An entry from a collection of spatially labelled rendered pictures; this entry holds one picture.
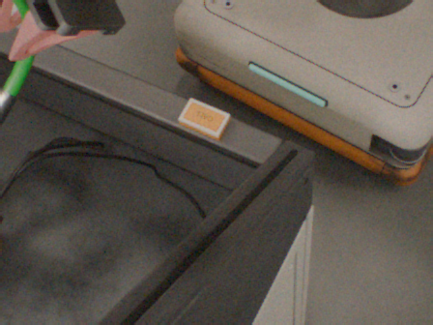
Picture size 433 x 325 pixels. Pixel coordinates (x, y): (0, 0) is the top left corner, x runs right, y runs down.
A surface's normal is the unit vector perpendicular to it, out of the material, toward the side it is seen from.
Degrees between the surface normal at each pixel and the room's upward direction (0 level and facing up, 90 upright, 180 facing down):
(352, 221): 0
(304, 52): 0
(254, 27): 0
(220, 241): 43
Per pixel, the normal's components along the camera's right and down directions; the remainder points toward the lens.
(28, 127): -0.07, -0.41
